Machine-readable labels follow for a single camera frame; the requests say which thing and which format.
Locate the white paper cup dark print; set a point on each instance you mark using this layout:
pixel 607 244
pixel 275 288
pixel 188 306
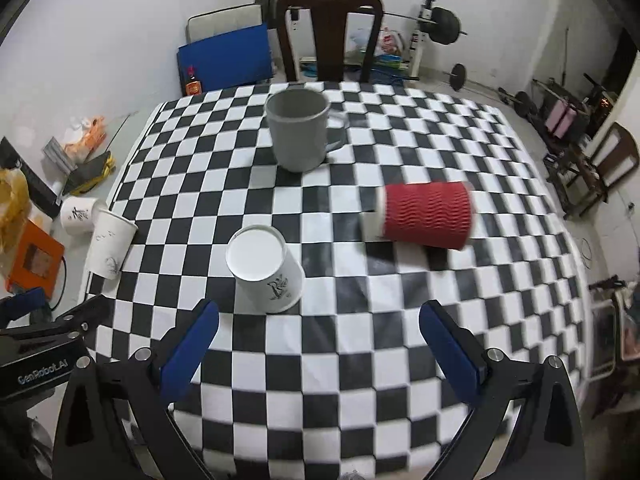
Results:
pixel 260 260

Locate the blue foam mat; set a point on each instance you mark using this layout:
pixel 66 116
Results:
pixel 225 57

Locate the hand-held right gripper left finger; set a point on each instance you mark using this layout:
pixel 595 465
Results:
pixel 191 345

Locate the grey ceramic mug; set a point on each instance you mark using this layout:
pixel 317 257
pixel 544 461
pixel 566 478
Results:
pixel 299 135

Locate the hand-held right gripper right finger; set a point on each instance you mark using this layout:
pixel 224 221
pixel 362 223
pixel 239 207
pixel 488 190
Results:
pixel 451 355

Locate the black dumbbell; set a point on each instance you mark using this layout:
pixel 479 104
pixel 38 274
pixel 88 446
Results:
pixel 457 76

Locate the black barbell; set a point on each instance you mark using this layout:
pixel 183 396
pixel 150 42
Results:
pixel 445 24

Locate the white folded board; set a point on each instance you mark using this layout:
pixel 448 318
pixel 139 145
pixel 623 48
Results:
pixel 220 20

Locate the small white paper cup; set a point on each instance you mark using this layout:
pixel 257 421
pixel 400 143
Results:
pixel 75 215

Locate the black yellow pouch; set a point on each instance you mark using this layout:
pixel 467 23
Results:
pixel 92 172

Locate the black weight plates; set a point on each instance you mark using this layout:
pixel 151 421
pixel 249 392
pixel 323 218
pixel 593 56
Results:
pixel 267 6

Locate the plastic bags pile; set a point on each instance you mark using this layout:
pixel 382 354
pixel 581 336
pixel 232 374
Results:
pixel 387 45

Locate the orange book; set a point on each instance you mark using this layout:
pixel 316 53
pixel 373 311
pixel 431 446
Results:
pixel 35 257

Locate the orange plastic bag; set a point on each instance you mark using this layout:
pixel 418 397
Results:
pixel 87 137

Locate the black exercise equipment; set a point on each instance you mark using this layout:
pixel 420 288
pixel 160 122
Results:
pixel 540 97

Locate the black white checkered tablecloth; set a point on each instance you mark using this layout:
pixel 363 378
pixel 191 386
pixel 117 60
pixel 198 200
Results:
pixel 320 360

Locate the dark wooden chair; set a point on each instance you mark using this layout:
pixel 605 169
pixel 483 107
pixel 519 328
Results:
pixel 330 35

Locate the tall white paper cup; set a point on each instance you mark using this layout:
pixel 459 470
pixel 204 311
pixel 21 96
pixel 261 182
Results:
pixel 107 240

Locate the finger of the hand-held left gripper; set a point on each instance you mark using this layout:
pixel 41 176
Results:
pixel 87 311
pixel 22 303

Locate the long black box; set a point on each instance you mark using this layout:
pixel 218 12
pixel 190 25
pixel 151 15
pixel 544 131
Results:
pixel 30 180

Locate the orange label bottle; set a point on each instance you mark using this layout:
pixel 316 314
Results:
pixel 192 85

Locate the yellow plastic bag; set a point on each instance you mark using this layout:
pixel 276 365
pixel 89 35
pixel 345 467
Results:
pixel 12 210

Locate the red ribbed paper cup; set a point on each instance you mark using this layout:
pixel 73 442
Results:
pixel 430 216

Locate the brown wooden chair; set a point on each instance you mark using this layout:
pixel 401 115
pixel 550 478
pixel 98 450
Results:
pixel 607 160

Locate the white barbell rack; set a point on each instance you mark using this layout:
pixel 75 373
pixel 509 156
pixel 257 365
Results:
pixel 417 45

